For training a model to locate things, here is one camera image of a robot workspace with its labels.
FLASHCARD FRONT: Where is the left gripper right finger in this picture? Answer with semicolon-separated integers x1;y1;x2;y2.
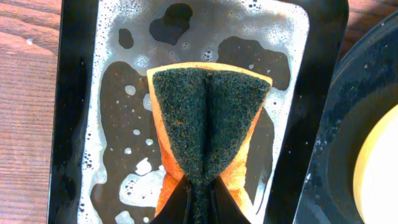
208;177;250;224

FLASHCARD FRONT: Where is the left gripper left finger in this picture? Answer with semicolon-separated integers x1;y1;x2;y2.
150;176;193;224

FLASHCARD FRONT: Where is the green orange sponge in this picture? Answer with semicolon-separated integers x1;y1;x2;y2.
147;62;272;223

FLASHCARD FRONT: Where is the yellow plate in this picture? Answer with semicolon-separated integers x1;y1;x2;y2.
353;106;397;224

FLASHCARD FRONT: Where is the black rectangular soapy tray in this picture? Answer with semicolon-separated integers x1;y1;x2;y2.
47;0;348;223

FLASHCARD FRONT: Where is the black round tray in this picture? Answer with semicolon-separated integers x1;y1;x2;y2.
294;12;397;224

